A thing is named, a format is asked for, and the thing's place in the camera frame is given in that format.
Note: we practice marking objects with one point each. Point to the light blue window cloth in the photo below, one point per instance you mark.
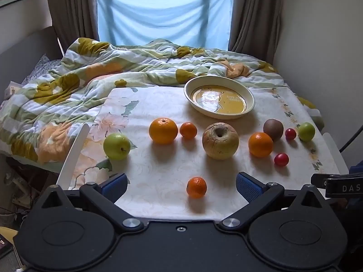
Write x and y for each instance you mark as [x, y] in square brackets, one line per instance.
[164, 17]

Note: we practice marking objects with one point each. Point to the grey-brown curtain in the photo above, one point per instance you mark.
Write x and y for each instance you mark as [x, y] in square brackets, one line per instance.
[255, 14]
[73, 11]

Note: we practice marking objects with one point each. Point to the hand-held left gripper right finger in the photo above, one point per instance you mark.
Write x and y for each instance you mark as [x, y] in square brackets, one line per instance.
[249, 187]

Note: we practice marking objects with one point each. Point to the large green apple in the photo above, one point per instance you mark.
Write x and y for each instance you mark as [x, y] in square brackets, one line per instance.
[116, 146]

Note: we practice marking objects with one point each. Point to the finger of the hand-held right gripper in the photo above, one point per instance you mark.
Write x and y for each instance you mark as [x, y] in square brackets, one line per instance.
[317, 180]

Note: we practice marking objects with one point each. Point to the large orange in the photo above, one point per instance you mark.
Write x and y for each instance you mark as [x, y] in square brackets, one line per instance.
[163, 131]

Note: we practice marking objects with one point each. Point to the patterned bed sheet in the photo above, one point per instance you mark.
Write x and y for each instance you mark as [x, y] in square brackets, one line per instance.
[42, 66]

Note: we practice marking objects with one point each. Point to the brown kiwi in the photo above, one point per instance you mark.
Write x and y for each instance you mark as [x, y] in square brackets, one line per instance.
[273, 129]

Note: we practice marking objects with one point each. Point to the white table frame bar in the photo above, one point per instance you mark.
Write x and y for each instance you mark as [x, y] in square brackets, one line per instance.
[334, 153]
[72, 155]

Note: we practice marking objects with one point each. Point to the grey bed headboard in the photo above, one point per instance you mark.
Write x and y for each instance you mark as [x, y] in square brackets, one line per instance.
[25, 51]

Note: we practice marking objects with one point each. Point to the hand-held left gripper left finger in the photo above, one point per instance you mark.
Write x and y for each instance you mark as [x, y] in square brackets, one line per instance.
[115, 187]

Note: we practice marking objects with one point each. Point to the floral tablecloth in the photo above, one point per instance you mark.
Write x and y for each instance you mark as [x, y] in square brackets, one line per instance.
[158, 170]

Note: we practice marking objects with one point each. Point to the floral green striped blanket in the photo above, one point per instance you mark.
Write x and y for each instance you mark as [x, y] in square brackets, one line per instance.
[71, 90]

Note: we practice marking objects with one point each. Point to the small green apple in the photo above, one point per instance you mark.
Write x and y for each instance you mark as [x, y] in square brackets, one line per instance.
[306, 132]

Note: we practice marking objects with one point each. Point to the small mandarin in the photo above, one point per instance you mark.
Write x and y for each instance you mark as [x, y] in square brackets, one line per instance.
[196, 187]
[188, 130]

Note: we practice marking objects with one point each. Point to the cream bowl with yellow inside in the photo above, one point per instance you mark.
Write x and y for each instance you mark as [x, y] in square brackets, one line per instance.
[218, 99]

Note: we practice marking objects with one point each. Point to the large wrinkled yellow apple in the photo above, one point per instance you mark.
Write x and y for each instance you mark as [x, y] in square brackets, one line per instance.
[220, 143]

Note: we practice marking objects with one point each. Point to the red cherry tomato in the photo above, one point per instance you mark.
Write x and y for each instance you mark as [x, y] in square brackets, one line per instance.
[281, 159]
[290, 134]

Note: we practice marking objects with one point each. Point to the medium orange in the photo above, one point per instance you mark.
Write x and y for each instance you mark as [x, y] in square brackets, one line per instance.
[261, 145]

